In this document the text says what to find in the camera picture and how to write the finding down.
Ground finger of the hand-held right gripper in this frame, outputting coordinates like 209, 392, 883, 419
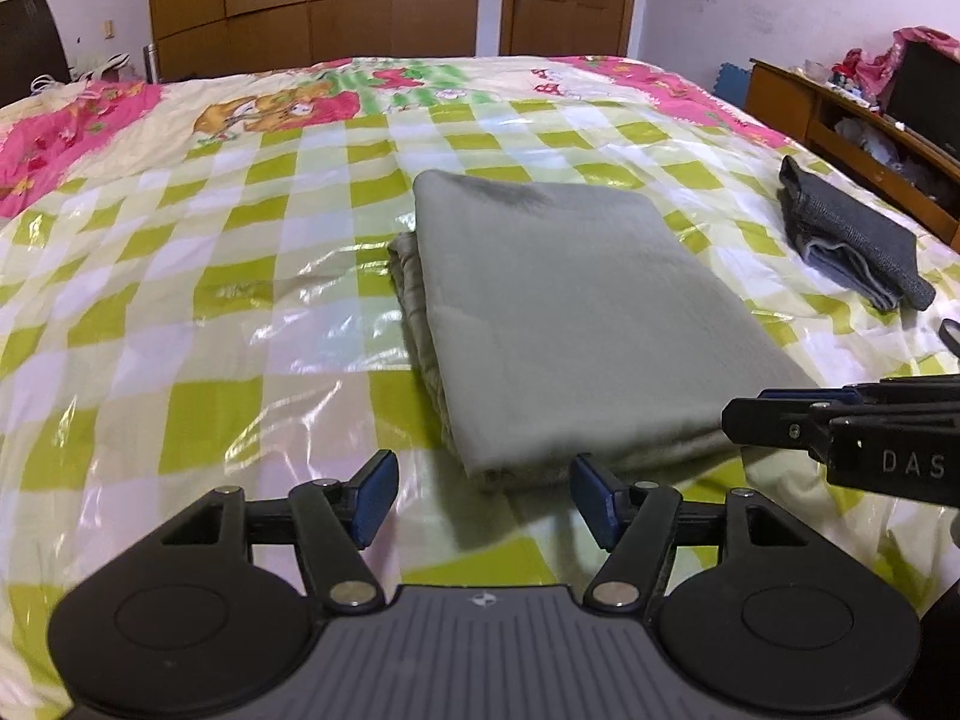
756, 382, 960, 410
721, 397, 835, 460

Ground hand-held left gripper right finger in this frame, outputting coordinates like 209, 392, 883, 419
568, 454, 809, 612

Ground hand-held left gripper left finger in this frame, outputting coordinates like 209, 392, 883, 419
161, 450, 400, 612

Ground grey-green pants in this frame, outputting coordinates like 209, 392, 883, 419
386, 169, 820, 494

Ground folded dark grey cloth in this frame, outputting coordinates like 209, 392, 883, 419
778, 155, 938, 313

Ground white cloth in desk shelf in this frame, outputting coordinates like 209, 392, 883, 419
832, 115, 897, 167

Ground bed with checkered cover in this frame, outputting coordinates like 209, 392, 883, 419
0, 52, 960, 720

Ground wooden side desk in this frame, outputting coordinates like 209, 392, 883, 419
746, 58, 960, 254

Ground black monitor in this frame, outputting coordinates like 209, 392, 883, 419
880, 40, 960, 160

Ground blue foam mat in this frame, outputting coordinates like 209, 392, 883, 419
712, 61, 754, 116

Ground red floral cloth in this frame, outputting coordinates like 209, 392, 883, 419
835, 25, 960, 104

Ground wooden wardrobe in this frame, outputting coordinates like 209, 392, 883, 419
146, 0, 482, 83

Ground white bag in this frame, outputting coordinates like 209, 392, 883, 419
73, 52, 148, 85

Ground dark chair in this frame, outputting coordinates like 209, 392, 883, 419
0, 0, 74, 107

